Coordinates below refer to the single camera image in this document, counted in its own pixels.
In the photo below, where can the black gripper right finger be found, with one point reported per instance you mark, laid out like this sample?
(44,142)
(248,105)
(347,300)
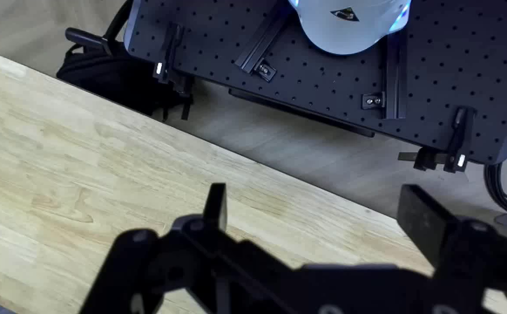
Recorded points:
(424,218)

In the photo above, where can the black clamp silver tip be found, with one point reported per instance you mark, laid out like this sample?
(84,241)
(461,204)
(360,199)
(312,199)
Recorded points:
(459,131)
(171,49)

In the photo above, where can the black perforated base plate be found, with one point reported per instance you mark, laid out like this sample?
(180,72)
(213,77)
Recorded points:
(323,81)

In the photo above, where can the black mounting rail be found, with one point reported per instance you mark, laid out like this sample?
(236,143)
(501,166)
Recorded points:
(393,75)
(262,44)

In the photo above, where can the black bag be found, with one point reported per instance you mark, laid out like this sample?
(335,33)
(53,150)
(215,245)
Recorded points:
(107,79)

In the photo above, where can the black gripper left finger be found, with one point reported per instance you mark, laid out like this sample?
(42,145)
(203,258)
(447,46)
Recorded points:
(217,206)

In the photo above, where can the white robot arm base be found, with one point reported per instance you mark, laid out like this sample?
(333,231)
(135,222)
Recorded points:
(333,32)

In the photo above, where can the small black bolt bracket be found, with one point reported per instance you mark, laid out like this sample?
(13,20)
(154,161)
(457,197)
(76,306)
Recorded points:
(373,101)
(264,70)

